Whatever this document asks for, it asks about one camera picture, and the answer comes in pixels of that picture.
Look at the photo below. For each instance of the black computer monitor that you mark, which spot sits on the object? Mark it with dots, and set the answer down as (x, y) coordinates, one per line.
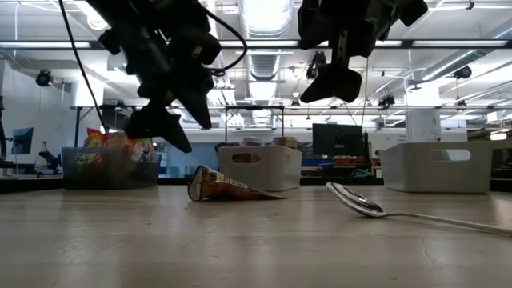
(338, 140)

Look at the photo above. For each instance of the blue screen monitor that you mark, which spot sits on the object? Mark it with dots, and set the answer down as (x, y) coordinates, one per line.
(22, 141)

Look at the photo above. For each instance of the silver ceiling air duct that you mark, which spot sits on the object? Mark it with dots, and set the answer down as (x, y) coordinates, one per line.
(264, 64)

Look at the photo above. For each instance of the black overhead crossbar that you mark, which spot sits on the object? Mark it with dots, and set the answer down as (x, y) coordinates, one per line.
(406, 44)

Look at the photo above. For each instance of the dark translucent plastic bin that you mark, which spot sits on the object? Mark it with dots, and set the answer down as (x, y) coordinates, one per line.
(112, 176)

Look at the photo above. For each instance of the tan peanut butter jar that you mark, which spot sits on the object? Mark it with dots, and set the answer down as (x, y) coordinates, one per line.
(286, 142)

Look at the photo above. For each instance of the white pillar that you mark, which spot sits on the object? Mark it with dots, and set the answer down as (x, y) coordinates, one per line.
(423, 120)

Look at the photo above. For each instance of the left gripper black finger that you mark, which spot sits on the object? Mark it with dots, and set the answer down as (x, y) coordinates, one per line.
(198, 98)
(158, 126)

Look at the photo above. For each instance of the black background metal frame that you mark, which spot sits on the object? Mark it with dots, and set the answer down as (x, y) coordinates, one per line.
(254, 107)

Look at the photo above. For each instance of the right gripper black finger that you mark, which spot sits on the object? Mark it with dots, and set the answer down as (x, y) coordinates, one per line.
(334, 86)

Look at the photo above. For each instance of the pink cube box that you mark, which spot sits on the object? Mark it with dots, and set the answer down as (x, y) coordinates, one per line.
(246, 158)

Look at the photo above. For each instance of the white plastic bin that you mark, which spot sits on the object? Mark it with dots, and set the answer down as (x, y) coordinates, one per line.
(260, 172)
(400, 172)

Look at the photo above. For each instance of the black ceiling camera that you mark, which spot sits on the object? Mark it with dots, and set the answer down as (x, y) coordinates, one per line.
(43, 78)
(316, 66)
(462, 72)

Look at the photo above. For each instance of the brown spice pouch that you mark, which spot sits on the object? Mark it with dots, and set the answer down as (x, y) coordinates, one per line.
(224, 188)

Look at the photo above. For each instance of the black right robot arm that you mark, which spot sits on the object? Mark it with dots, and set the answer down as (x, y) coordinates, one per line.
(412, 10)

